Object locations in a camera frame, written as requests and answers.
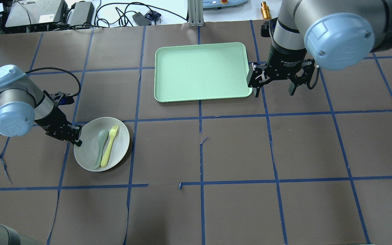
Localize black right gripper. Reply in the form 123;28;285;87
246;41;316;98

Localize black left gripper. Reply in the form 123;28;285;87
34;91;83;147

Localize grey-green plastic spoon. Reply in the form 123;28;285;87
94;130;109;169

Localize white round plate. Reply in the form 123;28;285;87
73;117;130;172

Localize yellow plastic fork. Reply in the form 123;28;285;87
100;124;119;168

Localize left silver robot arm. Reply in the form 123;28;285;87
0;65;82;146

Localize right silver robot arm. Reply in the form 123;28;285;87
246;0;392;97

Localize light green plastic tray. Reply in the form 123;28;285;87
154;42;252;103

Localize black power adapter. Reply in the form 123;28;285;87
67;1;94;26

